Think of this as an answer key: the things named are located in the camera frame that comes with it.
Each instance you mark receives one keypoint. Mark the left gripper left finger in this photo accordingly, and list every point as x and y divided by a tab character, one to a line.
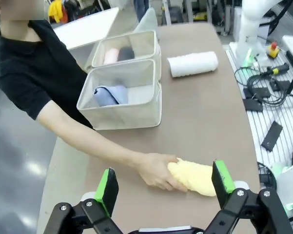
107	192

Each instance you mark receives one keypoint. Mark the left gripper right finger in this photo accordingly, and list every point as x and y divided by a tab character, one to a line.
224	185

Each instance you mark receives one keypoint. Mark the yellow towel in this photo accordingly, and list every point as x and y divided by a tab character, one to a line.
197	178

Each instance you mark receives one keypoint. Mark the lavender blue towel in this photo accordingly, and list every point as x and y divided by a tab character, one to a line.
112	96

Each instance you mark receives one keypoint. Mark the white towel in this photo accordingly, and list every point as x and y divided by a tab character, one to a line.
192	64

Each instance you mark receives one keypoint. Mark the pink towel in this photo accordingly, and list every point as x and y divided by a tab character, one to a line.
111	56

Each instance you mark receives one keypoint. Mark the dark grey towel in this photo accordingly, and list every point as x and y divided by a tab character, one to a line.
126	53

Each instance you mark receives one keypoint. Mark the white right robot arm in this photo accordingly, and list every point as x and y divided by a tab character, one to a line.
251	14

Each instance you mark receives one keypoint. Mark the person's bare right forearm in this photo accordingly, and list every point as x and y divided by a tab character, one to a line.
100	143

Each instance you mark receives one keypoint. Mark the person's right hand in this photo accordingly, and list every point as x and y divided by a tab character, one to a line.
156	170

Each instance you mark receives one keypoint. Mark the flat black rectangular device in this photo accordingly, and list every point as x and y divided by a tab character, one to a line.
271	136

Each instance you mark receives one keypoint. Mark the beige fabric storage bin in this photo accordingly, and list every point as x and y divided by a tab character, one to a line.
150	40
126	117

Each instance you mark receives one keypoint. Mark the white slotted mounting plate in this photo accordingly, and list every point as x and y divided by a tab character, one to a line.
263	117

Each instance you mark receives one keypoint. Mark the black power adapter box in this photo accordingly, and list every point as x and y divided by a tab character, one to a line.
280	84
252	104
260	92

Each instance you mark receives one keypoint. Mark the yellow red emergency stop button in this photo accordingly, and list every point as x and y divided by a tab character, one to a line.
274	51

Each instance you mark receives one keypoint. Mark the person in black polo shirt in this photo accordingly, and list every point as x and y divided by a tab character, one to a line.
22	68

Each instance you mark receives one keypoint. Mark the white rectangular table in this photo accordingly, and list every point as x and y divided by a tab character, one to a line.
87	26

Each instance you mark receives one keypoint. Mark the yellow hanging cloth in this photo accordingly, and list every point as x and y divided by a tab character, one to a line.
55	11

